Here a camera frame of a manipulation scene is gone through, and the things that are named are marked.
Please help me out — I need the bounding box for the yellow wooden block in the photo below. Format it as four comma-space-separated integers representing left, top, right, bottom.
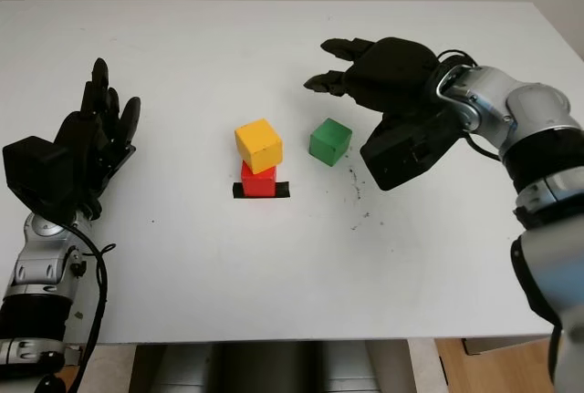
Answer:
234, 118, 284, 174

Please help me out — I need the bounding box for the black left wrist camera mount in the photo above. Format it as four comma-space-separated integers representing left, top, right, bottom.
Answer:
2, 136, 82, 217

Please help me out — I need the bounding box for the black tape strip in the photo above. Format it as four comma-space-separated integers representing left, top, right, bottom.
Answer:
232, 181, 292, 201

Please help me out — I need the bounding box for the green wooden block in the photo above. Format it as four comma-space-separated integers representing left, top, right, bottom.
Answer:
308, 118, 354, 169

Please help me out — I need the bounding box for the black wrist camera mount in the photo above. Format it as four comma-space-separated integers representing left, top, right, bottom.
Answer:
2, 136, 82, 217
360, 105, 463, 192

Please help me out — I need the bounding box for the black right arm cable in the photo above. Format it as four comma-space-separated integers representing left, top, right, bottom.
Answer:
436, 49, 562, 393

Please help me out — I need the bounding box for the grey robot torso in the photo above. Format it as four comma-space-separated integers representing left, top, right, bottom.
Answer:
130, 340, 415, 393

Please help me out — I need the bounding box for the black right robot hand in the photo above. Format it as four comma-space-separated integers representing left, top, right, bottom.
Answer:
303, 36, 443, 121

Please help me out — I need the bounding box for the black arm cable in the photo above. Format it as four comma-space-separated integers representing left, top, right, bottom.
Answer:
436, 49, 562, 393
58, 222, 118, 393

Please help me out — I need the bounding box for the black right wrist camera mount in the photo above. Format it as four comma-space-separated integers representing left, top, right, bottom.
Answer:
360, 105, 463, 192

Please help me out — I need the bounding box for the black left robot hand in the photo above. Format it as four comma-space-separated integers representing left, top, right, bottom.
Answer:
54, 57, 142, 220

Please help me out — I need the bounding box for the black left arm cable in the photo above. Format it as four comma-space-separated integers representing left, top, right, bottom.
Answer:
58, 222, 118, 393

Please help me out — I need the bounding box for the red wooden block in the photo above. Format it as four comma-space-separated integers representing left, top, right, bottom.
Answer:
240, 160, 277, 198

